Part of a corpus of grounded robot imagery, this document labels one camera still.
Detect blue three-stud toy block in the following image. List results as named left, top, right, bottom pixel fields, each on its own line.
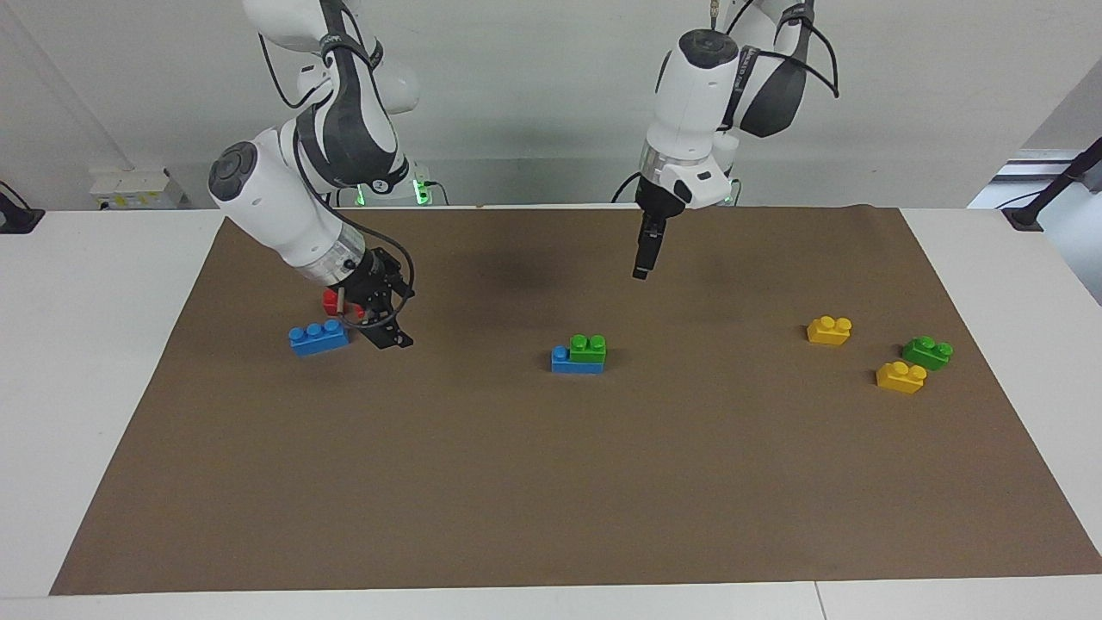
left=288, top=319, right=351, bottom=357
left=551, top=345, right=605, bottom=375

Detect yellow two-stud toy block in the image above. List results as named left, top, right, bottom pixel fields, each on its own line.
left=807, top=316, right=853, bottom=346
left=876, top=362, right=928, bottom=395

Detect brown table mat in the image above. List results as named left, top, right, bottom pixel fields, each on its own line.
left=49, top=205, right=1102, bottom=597

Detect white power strip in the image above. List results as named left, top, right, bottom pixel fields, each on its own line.
left=90, top=168, right=188, bottom=211

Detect black table clamp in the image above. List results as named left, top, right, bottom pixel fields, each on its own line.
left=0, top=181, right=45, bottom=234

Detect black stand with clamp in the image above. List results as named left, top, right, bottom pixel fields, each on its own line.
left=1002, top=138, right=1102, bottom=230

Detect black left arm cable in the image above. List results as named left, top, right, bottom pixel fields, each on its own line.
left=775, top=0, right=841, bottom=98

